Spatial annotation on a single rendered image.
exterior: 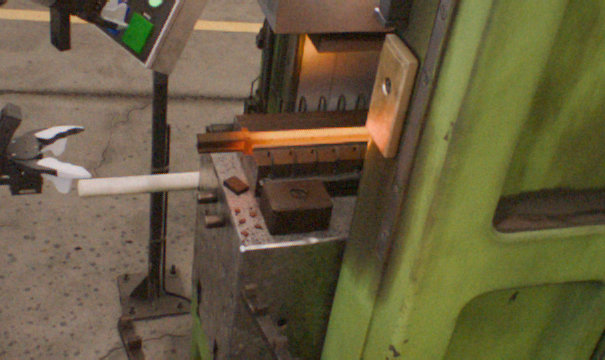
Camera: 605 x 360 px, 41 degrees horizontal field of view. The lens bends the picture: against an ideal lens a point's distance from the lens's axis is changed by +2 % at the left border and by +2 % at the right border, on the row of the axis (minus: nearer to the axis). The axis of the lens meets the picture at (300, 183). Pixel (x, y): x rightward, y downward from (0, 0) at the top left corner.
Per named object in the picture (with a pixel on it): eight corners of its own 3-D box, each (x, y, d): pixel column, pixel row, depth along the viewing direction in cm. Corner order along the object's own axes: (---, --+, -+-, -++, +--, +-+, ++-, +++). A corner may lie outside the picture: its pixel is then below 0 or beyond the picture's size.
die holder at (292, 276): (222, 405, 170) (241, 248, 144) (190, 280, 199) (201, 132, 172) (455, 368, 187) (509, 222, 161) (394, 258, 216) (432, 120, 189)
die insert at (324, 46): (317, 53, 145) (322, 23, 141) (305, 34, 150) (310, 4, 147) (463, 49, 154) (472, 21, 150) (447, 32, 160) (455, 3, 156)
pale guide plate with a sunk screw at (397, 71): (384, 158, 125) (407, 62, 115) (364, 127, 131) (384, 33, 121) (396, 157, 125) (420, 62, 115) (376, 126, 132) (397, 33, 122)
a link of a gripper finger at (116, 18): (143, 12, 179) (111, -1, 171) (132, 36, 180) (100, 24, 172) (136, 7, 180) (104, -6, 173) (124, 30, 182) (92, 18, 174)
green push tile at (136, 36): (137, 54, 183) (152, 25, 181) (120, 40, 187) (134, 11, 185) (143, 56, 184) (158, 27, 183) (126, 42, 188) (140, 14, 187)
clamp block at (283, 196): (269, 236, 147) (273, 209, 144) (258, 208, 154) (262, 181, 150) (329, 231, 151) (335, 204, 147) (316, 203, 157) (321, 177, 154)
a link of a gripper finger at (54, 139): (74, 142, 158) (34, 160, 151) (73, 117, 154) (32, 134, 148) (85, 149, 156) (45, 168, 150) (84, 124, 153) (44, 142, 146)
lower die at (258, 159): (254, 196, 156) (258, 162, 151) (231, 140, 171) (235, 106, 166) (443, 182, 169) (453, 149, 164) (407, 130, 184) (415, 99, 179)
